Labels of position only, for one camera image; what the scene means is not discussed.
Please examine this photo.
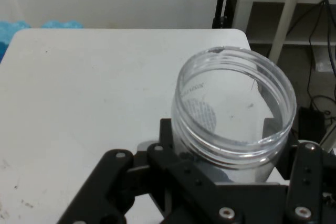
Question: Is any cyan foam block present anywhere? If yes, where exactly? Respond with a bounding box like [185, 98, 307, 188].
[0, 20, 32, 63]
[41, 20, 84, 29]

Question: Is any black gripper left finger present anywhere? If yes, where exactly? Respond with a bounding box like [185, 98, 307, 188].
[56, 118, 245, 224]

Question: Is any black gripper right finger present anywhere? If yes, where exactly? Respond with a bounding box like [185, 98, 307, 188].
[263, 117, 336, 224]

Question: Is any clear jar of black seeds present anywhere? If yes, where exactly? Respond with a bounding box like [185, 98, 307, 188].
[171, 46, 297, 185]

